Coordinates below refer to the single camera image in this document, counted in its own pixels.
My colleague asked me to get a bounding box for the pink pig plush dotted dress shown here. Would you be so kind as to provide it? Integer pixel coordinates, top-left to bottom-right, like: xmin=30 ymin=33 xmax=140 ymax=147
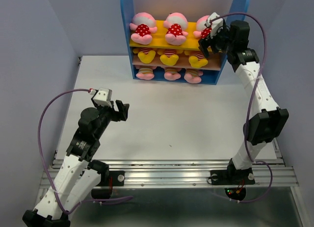
xmin=193 ymin=15 xmax=211 ymax=39

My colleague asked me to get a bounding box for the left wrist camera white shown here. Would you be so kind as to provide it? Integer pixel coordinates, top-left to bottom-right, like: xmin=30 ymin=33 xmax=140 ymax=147
xmin=89 ymin=88 xmax=113 ymax=108

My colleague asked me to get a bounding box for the pink plush striped body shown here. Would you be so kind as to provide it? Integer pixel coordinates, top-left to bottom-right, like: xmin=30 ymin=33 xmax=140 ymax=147
xmin=164 ymin=67 xmax=181 ymax=81

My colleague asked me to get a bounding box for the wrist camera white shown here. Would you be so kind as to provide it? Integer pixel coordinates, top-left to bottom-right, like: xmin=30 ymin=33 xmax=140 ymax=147
xmin=205 ymin=12 xmax=224 ymax=38
xmin=89 ymin=88 xmax=113 ymax=108

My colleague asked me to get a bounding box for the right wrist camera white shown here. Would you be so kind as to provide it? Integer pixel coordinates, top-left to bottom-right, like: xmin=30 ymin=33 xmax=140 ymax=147
xmin=205 ymin=12 xmax=224 ymax=38

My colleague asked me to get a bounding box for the yellow bear plush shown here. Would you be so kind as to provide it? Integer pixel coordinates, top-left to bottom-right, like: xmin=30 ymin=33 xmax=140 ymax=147
xmin=132 ymin=47 xmax=156 ymax=64
xmin=157 ymin=49 xmax=183 ymax=66
xmin=184 ymin=50 xmax=208 ymax=69

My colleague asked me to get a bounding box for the pink pig plush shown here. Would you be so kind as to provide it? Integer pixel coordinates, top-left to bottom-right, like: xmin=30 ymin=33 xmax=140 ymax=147
xmin=130 ymin=12 xmax=157 ymax=45
xmin=163 ymin=12 xmax=188 ymax=46

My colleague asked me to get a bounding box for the brown lower shelf board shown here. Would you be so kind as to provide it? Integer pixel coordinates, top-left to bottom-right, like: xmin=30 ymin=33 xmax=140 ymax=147
xmin=132 ymin=56 xmax=222 ymax=71

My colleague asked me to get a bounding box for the aluminium rail frame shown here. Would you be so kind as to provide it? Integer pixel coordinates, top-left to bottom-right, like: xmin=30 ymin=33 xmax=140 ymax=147
xmin=28 ymin=55 xmax=308 ymax=227

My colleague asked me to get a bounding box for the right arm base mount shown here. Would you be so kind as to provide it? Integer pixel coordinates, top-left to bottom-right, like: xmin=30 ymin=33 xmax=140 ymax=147
xmin=207 ymin=168 xmax=255 ymax=201

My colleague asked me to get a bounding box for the pink frog plush striped shirt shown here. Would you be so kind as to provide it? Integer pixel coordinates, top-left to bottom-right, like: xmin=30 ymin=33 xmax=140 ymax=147
xmin=135 ymin=65 xmax=156 ymax=80

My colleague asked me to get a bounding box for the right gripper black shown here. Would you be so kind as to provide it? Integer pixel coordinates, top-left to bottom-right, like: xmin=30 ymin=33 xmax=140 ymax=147
xmin=197 ymin=24 xmax=234 ymax=58

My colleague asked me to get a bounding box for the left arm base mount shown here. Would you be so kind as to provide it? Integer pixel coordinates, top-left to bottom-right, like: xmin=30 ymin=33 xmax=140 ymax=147
xmin=91 ymin=170 xmax=125 ymax=199

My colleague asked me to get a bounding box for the blue wooden toy shelf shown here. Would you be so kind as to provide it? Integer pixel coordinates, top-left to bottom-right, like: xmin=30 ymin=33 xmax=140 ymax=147
xmin=120 ymin=0 xmax=250 ymax=85

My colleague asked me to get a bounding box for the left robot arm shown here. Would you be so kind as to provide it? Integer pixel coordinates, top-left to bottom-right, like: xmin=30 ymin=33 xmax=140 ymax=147
xmin=22 ymin=100 xmax=130 ymax=227

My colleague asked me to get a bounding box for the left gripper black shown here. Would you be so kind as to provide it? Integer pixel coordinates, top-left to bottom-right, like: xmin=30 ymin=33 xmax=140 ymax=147
xmin=91 ymin=96 xmax=129 ymax=138

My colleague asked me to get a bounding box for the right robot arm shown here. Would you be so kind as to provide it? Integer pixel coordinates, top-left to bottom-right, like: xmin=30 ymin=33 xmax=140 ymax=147
xmin=199 ymin=18 xmax=289 ymax=185

